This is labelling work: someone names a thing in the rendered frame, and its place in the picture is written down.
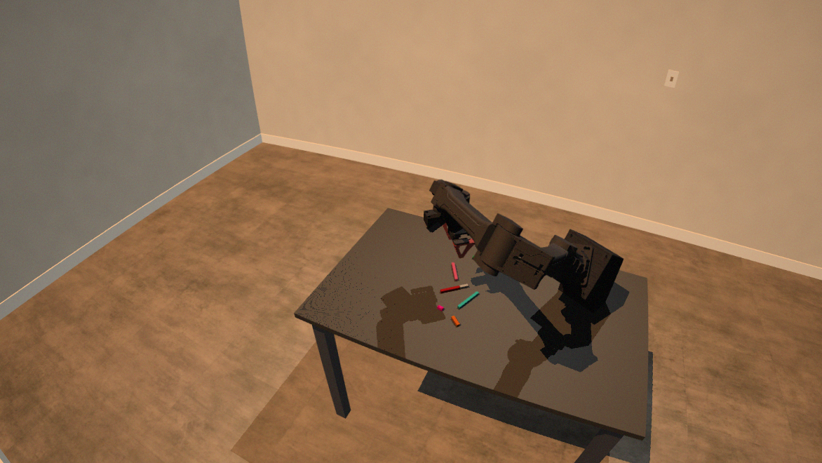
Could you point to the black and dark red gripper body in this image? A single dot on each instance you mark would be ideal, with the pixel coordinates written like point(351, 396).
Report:
point(454, 235)

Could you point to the turquoise green rod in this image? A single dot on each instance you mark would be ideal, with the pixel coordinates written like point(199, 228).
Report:
point(468, 300)

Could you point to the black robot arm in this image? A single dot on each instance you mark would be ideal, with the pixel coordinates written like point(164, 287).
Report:
point(500, 244)

